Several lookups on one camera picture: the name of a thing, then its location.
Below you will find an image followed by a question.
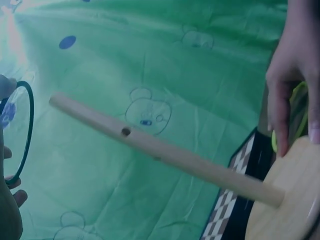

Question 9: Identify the person's right hand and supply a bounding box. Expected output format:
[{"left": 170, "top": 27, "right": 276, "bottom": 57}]
[{"left": 265, "top": 32, "right": 320, "bottom": 158}]

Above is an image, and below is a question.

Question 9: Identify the person's left hand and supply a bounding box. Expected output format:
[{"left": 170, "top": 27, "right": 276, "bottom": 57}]
[{"left": 0, "top": 74, "right": 28, "bottom": 240}]

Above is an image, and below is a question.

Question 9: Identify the wooden peg stand round base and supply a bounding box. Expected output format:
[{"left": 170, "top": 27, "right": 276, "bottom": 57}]
[{"left": 48, "top": 91, "right": 320, "bottom": 240}]

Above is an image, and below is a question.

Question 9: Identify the dark green ring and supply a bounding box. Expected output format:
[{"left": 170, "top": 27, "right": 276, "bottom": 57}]
[{"left": 0, "top": 80, "right": 35, "bottom": 186}]

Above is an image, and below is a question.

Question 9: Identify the person's right forearm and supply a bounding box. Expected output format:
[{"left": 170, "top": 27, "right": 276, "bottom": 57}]
[{"left": 277, "top": 0, "right": 320, "bottom": 36}]

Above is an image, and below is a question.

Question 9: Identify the lime green ring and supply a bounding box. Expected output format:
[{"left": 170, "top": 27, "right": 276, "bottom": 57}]
[{"left": 271, "top": 81, "right": 310, "bottom": 154}]

